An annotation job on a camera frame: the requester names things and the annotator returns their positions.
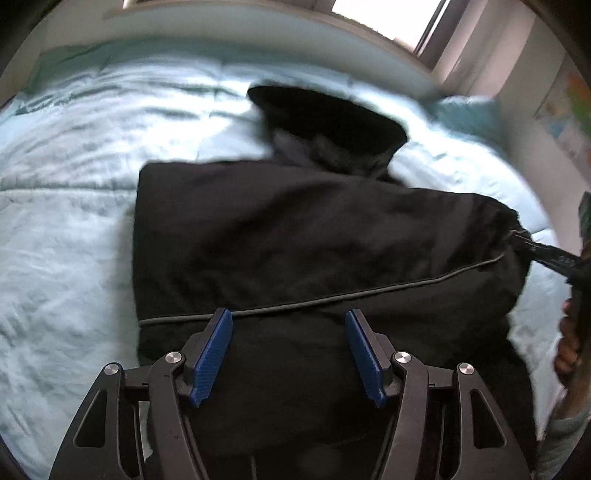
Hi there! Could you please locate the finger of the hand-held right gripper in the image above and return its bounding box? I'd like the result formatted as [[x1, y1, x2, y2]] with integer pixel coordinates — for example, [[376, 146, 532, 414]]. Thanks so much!
[[507, 228, 583, 278]]

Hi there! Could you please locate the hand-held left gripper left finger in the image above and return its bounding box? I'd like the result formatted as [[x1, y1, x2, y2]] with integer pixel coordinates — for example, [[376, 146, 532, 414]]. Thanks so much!
[[48, 308, 234, 480]]

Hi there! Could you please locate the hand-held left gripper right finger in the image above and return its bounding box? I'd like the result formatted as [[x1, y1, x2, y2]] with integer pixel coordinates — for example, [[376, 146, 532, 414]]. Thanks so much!
[[345, 309, 532, 480]]

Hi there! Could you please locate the black jacket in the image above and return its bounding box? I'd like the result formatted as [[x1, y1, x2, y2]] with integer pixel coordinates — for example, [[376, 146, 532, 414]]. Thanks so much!
[[131, 84, 540, 480]]

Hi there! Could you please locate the person's right hand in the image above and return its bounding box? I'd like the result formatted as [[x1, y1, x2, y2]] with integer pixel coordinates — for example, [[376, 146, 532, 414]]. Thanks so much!
[[554, 298, 585, 385]]

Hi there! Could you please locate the teal pillow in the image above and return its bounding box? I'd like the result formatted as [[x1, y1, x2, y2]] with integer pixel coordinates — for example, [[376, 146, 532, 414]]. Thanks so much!
[[431, 95, 509, 155]]

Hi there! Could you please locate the light blue comforter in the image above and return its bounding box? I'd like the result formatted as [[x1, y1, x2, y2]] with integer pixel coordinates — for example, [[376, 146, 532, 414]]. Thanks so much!
[[0, 39, 573, 480]]

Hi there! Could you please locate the wooden window sill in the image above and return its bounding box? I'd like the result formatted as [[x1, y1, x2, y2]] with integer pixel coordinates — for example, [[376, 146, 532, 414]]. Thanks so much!
[[104, 4, 437, 77]]

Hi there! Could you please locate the window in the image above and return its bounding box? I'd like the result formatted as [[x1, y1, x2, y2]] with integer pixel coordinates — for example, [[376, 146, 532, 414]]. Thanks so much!
[[330, 0, 452, 55]]

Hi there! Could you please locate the wall poster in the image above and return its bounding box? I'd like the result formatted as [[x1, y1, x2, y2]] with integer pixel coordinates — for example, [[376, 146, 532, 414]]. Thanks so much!
[[534, 69, 591, 169]]

